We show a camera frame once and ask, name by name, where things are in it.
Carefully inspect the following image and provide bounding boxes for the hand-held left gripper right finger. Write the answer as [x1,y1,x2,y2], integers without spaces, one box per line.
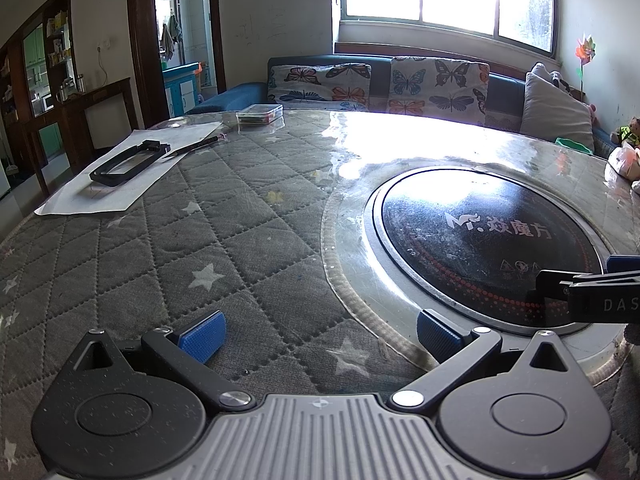
[391,308,578,411]

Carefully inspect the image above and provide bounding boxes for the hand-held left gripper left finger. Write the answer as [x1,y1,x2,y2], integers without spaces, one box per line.
[70,310,257,411]

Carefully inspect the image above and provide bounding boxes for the blue sofa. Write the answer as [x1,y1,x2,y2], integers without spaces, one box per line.
[185,55,618,156]

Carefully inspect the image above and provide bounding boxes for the colourful pinwheel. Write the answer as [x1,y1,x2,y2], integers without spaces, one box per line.
[574,34,598,96]

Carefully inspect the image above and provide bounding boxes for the grey pillow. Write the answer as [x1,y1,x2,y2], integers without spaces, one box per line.
[520,71,596,153]

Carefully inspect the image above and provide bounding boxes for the dark wooden shelf cabinet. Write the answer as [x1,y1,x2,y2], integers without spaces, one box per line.
[0,0,138,196]

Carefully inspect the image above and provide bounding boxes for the black pen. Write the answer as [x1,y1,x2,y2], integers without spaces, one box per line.
[161,135,222,159]

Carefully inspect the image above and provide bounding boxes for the white striped cushion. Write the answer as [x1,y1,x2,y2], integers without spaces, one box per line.
[530,62,577,96]

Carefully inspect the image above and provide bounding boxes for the brown stuffed toy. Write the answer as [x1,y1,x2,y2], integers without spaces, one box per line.
[611,116,640,148]

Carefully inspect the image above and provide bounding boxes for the teal cabinet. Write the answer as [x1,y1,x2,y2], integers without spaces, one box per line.
[162,62,201,116]

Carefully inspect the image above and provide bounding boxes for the round black induction cooktop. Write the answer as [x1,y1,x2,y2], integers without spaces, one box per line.
[365,166,613,336]

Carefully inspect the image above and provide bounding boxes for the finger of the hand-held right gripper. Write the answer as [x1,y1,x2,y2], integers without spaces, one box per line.
[534,269,640,307]
[606,255,640,274]

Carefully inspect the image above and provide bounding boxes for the dark wooden door frame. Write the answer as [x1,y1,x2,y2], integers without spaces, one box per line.
[126,0,226,128]

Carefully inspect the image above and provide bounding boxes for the white paper sheet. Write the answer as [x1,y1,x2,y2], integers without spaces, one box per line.
[34,121,224,216]

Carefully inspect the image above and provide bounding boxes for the white bag of clothes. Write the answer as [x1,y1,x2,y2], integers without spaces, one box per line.
[604,141,640,193]

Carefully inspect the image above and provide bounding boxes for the black rectangular frame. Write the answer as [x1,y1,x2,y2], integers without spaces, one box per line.
[89,139,172,188]

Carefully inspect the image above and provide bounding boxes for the grey quilted star table cover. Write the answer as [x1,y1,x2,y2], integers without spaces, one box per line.
[0,107,640,480]

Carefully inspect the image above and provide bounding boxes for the wide butterfly print cushion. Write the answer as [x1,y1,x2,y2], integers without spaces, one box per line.
[267,62,373,111]

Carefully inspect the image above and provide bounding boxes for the clear plastic box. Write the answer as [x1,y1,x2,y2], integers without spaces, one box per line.
[236,104,284,125]

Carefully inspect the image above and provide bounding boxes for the square butterfly print cushion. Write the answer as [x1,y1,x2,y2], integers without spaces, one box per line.
[387,56,491,127]

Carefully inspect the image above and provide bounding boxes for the hanging clothes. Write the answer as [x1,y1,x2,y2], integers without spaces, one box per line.
[160,12,183,61]

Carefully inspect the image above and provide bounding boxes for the green plastic basin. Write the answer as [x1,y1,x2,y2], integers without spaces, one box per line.
[555,136,596,154]

